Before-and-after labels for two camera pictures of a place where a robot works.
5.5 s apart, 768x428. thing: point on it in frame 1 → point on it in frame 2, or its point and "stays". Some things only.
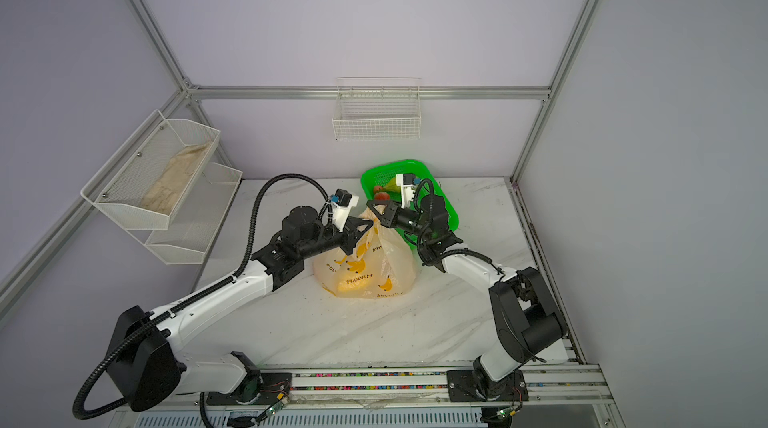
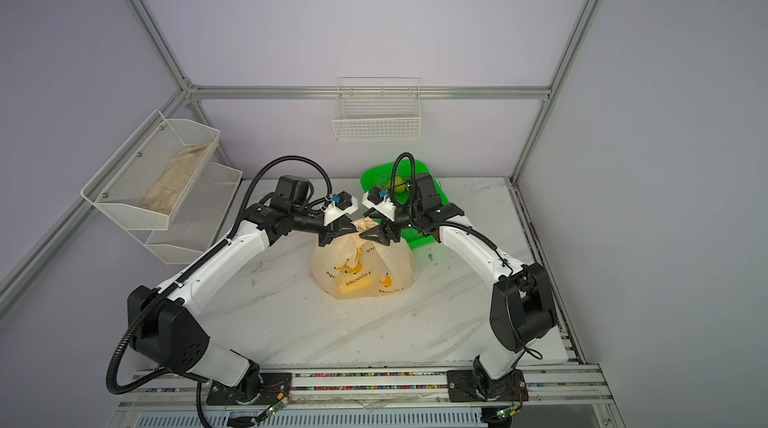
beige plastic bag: x=382 y=266 stays
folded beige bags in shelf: x=162 y=195 stays
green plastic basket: x=379 y=175 stays
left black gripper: x=352 y=233 → x=333 y=230
